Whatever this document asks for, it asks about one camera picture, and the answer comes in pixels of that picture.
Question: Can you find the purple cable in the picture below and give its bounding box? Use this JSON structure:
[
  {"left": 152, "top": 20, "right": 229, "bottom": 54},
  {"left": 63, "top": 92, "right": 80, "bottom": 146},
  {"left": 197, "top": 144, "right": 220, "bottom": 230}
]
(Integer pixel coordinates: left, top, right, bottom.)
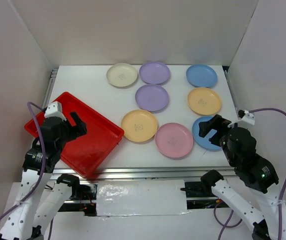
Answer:
[
  {"left": 0, "top": 101, "right": 55, "bottom": 240},
  {"left": 213, "top": 107, "right": 286, "bottom": 240}
]

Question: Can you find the blue plate in front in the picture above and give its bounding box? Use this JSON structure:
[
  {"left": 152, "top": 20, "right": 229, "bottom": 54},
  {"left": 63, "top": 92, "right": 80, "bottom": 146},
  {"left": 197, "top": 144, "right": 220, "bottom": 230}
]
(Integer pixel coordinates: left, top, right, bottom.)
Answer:
[{"left": 191, "top": 116, "right": 222, "bottom": 152}]

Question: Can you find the purple plate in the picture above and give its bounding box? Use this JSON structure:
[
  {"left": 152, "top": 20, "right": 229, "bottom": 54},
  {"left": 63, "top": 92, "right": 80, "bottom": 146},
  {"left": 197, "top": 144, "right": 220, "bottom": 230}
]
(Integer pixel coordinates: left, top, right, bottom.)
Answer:
[
  {"left": 139, "top": 61, "right": 171, "bottom": 85},
  {"left": 134, "top": 84, "right": 170, "bottom": 112}
]

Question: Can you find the white foil-edged panel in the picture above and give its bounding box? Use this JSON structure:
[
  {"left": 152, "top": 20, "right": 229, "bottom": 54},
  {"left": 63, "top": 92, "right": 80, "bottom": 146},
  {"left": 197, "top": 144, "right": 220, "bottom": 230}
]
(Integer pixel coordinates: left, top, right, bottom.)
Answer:
[{"left": 96, "top": 180, "right": 188, "bottom": 217}]

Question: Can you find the orange plate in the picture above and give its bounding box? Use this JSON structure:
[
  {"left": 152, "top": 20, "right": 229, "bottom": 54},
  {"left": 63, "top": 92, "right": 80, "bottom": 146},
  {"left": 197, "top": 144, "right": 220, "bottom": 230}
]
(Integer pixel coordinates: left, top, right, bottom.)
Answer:
[
  {"left": 120, "top": 109, "right": 158, "bottom": 143},
  {"left": 187, "top": 87, "right": 222, "bottom": 116}
]

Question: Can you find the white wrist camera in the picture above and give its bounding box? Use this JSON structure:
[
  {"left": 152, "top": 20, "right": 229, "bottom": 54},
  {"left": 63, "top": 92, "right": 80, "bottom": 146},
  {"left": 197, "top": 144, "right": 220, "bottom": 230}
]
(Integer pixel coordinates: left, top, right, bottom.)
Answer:
[
  {"left": 44, "top": 101, "right": 64, "bottom": 119},
  {"left": 228, "top": 109, "right": 255, "bottom": 128}
]

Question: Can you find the red plastic bin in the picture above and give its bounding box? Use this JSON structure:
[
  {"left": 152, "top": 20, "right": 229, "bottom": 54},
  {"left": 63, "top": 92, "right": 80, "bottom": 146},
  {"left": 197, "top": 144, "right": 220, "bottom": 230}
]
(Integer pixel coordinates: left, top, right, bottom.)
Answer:
[{"left": 24, "top": 91, "right": 125, "bottom": 179}]

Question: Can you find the pink plate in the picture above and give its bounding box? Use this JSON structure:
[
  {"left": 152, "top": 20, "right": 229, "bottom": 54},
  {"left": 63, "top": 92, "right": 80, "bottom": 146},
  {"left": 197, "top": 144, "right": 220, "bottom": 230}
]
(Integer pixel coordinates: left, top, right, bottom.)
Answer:
[{"left": 154, "top": 122, "right": 194, "bottom": 159}]

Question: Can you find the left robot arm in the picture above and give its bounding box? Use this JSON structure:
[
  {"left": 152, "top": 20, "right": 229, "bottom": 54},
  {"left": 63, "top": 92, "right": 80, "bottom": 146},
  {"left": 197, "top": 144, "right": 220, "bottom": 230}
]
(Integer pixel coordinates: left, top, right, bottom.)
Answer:
[{"left": 0, "top": 111, "right": 87, "bottom": 240}]

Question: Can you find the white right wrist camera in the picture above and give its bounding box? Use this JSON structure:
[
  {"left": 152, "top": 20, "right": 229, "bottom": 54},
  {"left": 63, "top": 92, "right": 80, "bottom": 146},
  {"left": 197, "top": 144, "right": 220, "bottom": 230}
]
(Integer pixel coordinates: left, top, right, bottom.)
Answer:
[{"left": 228, "top": 109, "right": 255, "bottom": 128}]

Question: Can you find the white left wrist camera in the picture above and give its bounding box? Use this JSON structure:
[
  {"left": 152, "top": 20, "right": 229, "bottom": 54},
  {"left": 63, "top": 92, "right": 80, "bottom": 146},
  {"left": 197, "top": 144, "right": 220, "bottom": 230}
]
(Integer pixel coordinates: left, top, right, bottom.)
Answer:
[{"left": 44, "top": 101, "right": 64, "bottom": 119}]

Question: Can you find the blue plate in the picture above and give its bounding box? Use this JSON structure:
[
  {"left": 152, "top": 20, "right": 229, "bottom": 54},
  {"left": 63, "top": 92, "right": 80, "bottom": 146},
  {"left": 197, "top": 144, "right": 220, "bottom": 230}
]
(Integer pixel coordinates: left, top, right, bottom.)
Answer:
[
  {"left": 186, "top": 64, "right": 218, "bottom": 88},
  {"left": 191, "top": 116, "right": 222, "bottom": 152}
]

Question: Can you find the blue plate at back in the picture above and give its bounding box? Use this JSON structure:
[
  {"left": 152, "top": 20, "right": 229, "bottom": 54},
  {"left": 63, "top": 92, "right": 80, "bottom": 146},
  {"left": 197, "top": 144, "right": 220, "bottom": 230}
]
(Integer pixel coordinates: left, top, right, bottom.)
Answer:
[{"left": 186, "top": 64, "right": 218, "bottom": 88}]

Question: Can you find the cream plate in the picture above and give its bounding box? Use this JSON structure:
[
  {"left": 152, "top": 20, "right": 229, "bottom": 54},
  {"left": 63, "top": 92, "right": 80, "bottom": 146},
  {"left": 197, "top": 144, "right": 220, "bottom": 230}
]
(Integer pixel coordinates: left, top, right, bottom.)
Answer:
[{"left": 106, "top": 63, "right": 138, "bottom": 88}]

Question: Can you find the aluminium front rail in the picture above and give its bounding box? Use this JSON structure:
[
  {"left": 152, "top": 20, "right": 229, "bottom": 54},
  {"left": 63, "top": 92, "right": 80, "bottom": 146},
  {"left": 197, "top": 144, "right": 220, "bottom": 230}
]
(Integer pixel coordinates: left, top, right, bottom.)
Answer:
[{"left": 50, "top": 166, "right": 236, "bottom": 181}]

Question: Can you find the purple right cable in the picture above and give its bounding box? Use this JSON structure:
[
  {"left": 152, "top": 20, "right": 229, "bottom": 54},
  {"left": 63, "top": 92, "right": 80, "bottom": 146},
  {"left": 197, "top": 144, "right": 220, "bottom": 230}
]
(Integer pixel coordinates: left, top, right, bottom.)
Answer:
[{"left": 213, "top": 107, "right": 286, "bottom": 240}]

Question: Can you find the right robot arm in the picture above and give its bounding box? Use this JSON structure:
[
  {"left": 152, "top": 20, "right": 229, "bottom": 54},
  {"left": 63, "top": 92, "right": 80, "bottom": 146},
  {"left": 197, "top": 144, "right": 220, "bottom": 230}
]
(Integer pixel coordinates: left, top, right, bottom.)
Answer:
[{"left": 198, "top": 114, "right": 286, "bottom": 240}]

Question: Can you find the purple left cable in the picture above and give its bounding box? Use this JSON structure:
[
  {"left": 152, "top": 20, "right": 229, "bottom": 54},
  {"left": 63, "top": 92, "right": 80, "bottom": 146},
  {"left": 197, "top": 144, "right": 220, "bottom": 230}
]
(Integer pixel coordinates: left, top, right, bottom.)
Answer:
[{"left": 0, "top": 101, "right": 55, "bottom": 240}]

